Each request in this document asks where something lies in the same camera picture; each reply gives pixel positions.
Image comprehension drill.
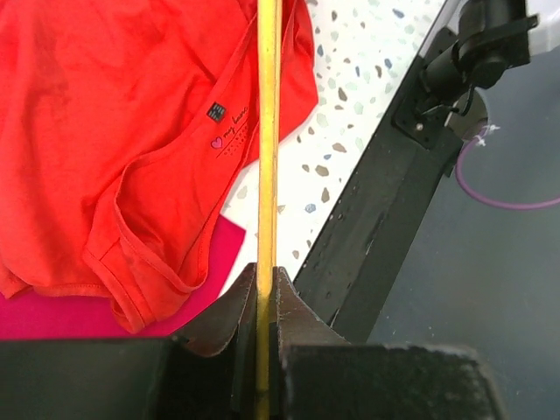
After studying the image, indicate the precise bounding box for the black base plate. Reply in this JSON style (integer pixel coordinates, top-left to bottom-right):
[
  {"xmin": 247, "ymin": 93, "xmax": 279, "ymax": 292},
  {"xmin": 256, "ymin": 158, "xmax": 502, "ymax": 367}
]
[{"xmin": 295, "ymin": 1, "xmax": 460, "ymax": 343}]

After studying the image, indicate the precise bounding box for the red tank top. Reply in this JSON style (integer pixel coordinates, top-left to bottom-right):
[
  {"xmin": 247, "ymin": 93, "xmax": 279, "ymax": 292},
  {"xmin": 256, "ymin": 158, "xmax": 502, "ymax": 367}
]
[{"xmin": 0, "ymin": 0, "xmax": 319, "ymax": 335}]

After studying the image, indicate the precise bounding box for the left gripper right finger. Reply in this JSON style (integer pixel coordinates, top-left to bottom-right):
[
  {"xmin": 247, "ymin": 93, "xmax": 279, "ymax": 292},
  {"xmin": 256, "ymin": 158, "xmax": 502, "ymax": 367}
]
[{"xmin": 269, "ymin": 268, "xmax": 347, "ymax": 419}]

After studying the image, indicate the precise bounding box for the yellow hanger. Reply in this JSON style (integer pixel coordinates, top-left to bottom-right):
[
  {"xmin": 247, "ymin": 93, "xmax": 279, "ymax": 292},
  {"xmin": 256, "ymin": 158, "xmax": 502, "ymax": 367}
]
[{"xmin": 255, "ymin": 0, "xmax": 283, "ymax": 419}]

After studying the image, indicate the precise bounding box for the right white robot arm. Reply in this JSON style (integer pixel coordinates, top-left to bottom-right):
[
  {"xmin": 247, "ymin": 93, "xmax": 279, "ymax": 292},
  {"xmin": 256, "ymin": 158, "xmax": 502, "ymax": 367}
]
[{"xmin": 421, "ymin": 0, "xmax": 559, "ymax": 115}]

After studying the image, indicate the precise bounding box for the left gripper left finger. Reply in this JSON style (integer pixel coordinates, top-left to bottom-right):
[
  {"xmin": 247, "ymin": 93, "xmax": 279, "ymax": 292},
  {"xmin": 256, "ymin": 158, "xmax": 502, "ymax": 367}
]
[{"xmin": 170, "ymin": 263, "xmax": 256, "ymax": 419}]

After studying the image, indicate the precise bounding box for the magenta folded cloth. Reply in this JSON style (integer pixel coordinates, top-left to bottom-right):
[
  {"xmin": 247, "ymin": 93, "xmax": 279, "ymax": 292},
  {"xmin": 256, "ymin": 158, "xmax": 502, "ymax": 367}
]
[{"xmin": 1, "ymin": 216, "xmax": 246, "ymax": 340}]

